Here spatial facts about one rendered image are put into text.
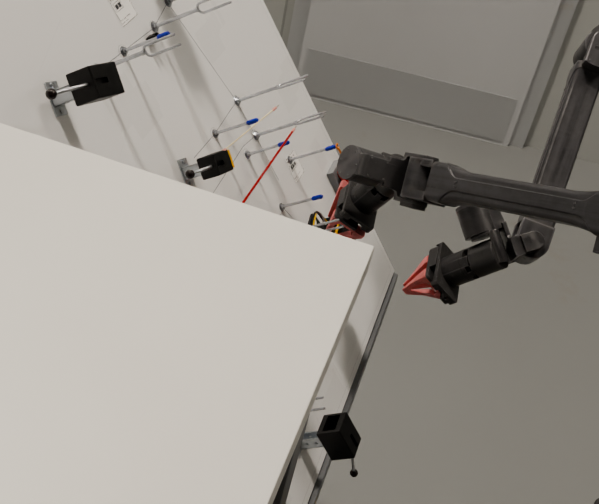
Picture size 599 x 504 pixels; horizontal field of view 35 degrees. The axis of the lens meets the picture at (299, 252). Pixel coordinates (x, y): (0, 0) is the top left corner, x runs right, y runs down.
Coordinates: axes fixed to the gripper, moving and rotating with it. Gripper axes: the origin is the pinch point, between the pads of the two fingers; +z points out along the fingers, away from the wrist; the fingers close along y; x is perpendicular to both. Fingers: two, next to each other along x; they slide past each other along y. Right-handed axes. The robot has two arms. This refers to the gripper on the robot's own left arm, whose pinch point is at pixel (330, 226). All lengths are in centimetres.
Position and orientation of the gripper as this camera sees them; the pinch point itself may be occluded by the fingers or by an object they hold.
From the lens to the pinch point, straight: 170.1
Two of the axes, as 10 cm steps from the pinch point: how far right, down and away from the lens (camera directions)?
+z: -5.8, 4.7, 6.6
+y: -1.9, 7.1, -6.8
